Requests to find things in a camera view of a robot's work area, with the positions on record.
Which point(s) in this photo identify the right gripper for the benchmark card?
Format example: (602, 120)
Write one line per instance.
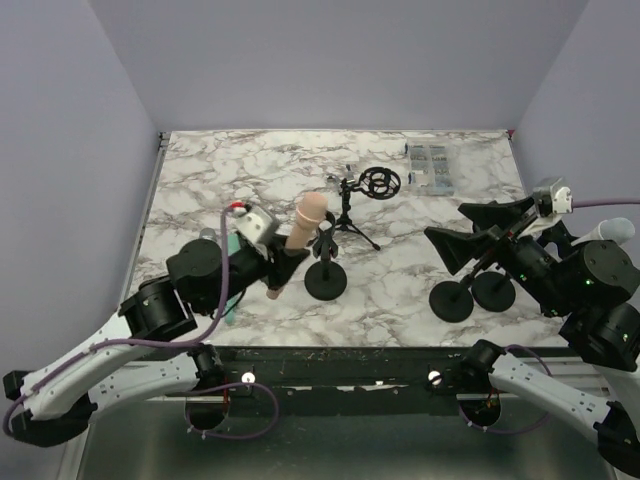
(455, 247)

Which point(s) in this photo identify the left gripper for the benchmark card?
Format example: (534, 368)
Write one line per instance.
(281, 265)

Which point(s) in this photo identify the black round-base mic stand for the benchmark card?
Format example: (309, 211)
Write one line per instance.
(325, 280)

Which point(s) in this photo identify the teal microphone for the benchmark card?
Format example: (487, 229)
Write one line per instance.
(234, 296)

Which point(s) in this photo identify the pink microphone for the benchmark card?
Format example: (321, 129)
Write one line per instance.
(310, 212)

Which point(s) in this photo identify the black stand of pink microphone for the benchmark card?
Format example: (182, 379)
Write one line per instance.
(451, 300)

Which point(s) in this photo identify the grey mesh microphone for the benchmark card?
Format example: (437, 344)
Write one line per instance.
(208, 234)

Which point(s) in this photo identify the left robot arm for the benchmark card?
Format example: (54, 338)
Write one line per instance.
(139, 353)

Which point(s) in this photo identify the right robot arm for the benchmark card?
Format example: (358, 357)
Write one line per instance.
(587, 283)

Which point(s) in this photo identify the black stand of white microphone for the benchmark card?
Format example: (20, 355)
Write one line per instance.
(493, 292)

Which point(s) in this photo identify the white microphone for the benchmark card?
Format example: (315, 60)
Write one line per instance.
(619, 230)

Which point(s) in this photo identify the clear plastic screw box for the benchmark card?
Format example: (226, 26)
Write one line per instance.
(429, 168)

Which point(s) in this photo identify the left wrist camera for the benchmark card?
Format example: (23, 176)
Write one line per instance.
(255, 223)

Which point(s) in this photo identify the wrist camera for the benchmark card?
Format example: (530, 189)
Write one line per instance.
(553, 196)
(255, 223)

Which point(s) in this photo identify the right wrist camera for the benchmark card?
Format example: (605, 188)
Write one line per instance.
(553, 196)

